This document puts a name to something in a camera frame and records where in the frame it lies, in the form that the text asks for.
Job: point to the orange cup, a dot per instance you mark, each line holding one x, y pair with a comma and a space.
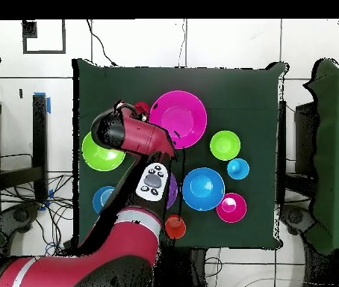
175, 228

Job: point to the black metal stand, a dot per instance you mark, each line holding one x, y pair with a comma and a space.
39, 134
304, 125

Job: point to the blue cup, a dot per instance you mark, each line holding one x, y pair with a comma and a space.
238, 169

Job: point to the purple bowl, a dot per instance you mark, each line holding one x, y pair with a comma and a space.
172, 191

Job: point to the small blue bowl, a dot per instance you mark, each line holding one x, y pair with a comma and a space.
100, 198

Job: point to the large blue bowl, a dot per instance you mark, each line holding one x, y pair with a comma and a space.
205, 189

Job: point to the black equipment base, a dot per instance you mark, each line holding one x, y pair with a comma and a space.
295, 216
20, 215

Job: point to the large pink bowl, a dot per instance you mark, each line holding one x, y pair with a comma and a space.
181, 118

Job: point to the small green bowl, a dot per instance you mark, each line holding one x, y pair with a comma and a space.
225, 145

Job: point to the red cup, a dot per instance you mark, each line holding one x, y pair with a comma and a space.
143, 107

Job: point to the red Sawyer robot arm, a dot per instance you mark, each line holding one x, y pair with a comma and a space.
139, 137

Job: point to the large green bowl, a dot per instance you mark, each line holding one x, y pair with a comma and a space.
103, 158

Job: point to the small pinkish red bowl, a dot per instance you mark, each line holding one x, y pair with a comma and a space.
231, 207

